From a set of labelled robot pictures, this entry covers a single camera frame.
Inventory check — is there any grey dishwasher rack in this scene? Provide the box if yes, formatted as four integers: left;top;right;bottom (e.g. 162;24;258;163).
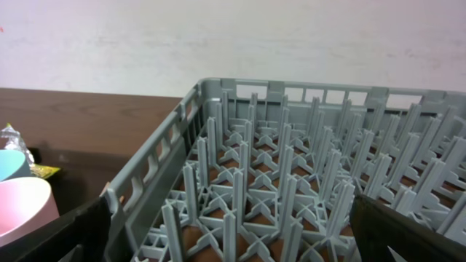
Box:
103;79;465;261

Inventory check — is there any light blue cup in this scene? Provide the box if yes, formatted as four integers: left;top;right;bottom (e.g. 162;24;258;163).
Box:
0;149;32;181

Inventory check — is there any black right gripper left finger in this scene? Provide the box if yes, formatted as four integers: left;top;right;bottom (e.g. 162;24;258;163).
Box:
1;196;111;261

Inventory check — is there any silver foil snack wrapper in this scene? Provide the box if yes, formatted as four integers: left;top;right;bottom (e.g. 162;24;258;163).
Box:
1;122;61;180

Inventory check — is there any pink cup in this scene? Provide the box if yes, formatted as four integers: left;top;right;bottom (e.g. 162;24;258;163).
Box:
1;177;60;246

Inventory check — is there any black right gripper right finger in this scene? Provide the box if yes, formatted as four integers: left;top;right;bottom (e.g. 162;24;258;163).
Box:
349;194;465;262

